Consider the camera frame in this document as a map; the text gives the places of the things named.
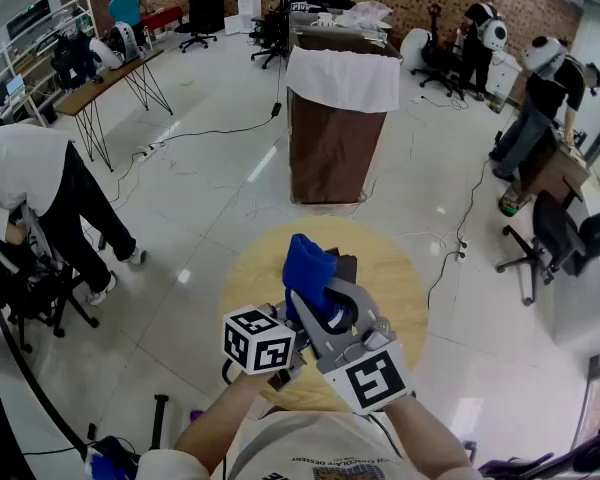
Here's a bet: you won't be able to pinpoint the white drawer cabinet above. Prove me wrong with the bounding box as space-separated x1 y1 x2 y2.
487 50 524 104

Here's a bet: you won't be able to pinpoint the blue cloth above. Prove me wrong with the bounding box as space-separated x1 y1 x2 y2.
282 233 354 332

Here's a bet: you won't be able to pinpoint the black rectangular device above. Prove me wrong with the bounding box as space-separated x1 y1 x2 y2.
323 247 360 290

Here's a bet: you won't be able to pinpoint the tall brown bin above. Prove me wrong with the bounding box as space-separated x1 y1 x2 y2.
285 25 404 206

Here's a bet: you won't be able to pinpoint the white backpack black straps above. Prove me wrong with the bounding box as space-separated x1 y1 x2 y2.
17 202 67 275

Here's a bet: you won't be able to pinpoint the black office chair with headrest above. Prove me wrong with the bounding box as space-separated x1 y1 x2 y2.
410 2 466 101

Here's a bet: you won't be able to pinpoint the white shelf rack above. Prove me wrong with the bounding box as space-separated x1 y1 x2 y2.
0 0 101 124

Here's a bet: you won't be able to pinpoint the wooden desk black wire legs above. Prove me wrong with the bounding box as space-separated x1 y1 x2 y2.
53 48 174 173

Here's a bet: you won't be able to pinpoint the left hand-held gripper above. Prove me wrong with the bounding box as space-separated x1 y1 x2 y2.
223 300 314 395

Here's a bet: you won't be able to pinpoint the clear container colourful contents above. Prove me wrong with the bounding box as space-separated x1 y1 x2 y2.
498 182 531 217

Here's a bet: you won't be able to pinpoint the white flat box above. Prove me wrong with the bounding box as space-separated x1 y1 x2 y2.
223 14 254 37

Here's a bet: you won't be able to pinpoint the red table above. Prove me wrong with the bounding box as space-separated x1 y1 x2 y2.
140 6 185 37

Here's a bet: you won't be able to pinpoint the white curved counter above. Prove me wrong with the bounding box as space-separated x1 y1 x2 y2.
552 187 600 357

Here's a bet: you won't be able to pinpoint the clear plastic bag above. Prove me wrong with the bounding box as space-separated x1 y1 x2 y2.
342 0 394 29

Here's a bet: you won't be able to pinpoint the person's white printed shirt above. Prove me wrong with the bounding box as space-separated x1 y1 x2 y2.
139 410 461 480

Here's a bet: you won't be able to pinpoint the white black-spotted backpack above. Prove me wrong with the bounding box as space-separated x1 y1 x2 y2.
482 15 509 52
523 36 569 77

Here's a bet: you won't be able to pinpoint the person's right forearm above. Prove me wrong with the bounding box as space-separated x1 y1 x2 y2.
379 392 475 480

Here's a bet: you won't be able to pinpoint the black high-back office chair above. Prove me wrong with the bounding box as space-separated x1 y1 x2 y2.
173 0 225 54

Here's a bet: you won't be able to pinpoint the black metal stand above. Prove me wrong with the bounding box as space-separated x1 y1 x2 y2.
87 393 171 465

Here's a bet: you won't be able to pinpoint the black purple chair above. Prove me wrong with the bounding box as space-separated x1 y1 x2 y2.
479 417 600 480

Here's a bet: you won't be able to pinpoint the brown wooden desk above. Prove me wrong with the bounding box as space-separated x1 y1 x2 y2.
517 127 592 210

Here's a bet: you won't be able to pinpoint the black wall screen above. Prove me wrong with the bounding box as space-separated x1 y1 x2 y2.
5 0 51 39

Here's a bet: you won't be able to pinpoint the person's left forearm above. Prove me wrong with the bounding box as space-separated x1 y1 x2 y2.
173 372 277 475

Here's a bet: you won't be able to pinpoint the round grey white backpack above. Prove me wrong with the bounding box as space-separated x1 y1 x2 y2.
108 21 141 63

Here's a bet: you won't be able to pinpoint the white rounded shell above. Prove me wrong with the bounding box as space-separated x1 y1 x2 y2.
88 36 125 72
399 28 434 72

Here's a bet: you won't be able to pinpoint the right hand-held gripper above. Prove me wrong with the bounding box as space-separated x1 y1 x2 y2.
290 277 414 416

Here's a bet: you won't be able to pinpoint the white cloth bin liner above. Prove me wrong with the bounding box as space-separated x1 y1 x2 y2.
284 45 402 114

